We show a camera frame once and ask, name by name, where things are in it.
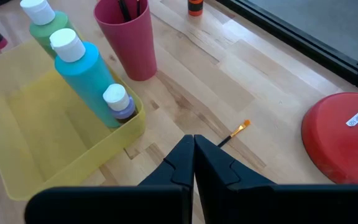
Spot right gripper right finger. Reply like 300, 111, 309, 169
195, 134, 276, 224

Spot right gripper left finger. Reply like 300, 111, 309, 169
139, 134, 196, 224

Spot small paintbrush orange bristles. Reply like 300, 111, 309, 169
217, 119, 252, 148

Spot small purple paint bottle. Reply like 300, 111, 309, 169
102, 83, 139, 124

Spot large teal paint bottle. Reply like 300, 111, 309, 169
48, 27, 122, 129

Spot orange paint bottle black label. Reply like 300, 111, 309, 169
187, 0, 204, 17

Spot paintbrush with silver ferrule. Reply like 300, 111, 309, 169
117, 0, 132, 22

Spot large green paint bottle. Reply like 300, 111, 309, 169
19, 0, 76, 60

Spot red lamp stand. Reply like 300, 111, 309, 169
301, 91, 358, 185

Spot maroon plastic cup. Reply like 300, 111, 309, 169
93, 0, 158, 82

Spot yellow translucent plastic bin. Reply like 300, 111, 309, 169
0, 39, 147, 202

